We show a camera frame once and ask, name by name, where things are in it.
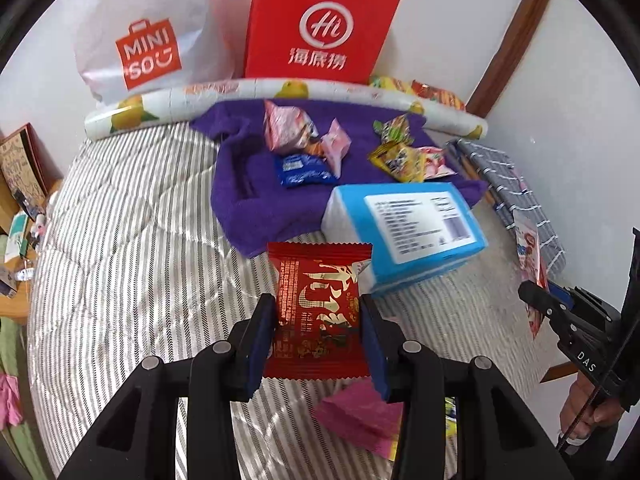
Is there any person's right hand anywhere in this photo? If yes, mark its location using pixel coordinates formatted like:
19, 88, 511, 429
559, 375, 623, 443

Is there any lemon print paper roll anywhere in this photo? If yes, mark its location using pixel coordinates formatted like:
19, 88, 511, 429
84, 77, 488, 141

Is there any yellow snack packet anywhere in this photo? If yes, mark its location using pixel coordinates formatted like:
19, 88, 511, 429
369, 142, 427, 182

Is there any grey checked cloth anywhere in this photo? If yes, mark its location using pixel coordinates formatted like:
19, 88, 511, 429
452, 139, 566, 281

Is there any wooden door frame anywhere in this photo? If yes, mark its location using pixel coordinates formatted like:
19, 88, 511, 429
467, 0, 556, 118

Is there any pale green small box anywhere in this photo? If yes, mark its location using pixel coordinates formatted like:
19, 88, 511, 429
6, 211, 30, 262

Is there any person's right forearm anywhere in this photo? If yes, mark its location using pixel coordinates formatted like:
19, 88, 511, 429
565, 402, 640, 480

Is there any brown printed box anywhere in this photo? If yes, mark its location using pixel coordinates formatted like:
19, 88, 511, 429
0, 122, 63, 211

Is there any pink textured snack packet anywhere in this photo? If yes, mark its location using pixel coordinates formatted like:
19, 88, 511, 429
314, 377, 405, 461

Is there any white plastic shopping bag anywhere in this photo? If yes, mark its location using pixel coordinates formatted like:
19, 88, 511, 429
74, 0, 236, 106

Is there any large pink snack packet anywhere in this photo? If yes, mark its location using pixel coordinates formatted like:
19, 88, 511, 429
263, 100, 321, 156

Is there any orange chip bag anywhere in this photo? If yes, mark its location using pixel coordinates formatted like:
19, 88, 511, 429
411, 80, 467, 112

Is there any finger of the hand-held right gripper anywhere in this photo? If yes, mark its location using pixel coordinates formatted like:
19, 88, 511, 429
517, 281, 563, 333
547, 284, 576, 312

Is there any blue snack packet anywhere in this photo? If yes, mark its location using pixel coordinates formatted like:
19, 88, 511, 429
275, 154, 335, 189

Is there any small pink snack packet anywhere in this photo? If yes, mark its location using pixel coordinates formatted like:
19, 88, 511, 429
320, 119, 350, 178

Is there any green snack packet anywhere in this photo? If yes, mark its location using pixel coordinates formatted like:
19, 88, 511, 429
374, 114, 416, 148

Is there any pink cloth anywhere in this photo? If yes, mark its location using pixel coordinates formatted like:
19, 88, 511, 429
0, 372, 23, 426

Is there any dark red snack packet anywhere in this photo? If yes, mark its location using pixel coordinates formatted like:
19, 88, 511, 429
263, 241, 375, 381

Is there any striped bed quilt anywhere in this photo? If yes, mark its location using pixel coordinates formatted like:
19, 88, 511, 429
27, 120, 566, 480

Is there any green cloth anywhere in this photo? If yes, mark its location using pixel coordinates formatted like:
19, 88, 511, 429
0, 317, 53, 480

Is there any black cable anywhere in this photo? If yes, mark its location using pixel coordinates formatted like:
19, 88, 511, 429
555, 370, 608, 461

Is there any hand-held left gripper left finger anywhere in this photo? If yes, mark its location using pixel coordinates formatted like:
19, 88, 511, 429
57, 294, 278, 480

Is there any wooden bedside table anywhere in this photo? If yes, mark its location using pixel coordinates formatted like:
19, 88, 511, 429
0, 180, 66, 326

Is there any red white snack packet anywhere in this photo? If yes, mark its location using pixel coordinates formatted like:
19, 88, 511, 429
424, 146, 458, 181

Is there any red paper shopping bag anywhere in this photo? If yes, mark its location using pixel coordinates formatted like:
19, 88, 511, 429
243, 0, 405, 85

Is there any red picture snack packet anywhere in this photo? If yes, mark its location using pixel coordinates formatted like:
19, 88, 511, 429
512, 209, 551, 341

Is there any light blue tissue pack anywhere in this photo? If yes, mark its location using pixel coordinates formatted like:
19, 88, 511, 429
321, 182, 489, 295

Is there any purple towel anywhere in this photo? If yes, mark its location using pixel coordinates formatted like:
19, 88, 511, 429
192, 100, 488, 259

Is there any yellow chip bag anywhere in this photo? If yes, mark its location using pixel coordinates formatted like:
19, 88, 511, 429
369, 75, 416, 96

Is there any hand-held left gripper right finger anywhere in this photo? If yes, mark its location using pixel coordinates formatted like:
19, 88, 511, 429
360, 294, 573, 480

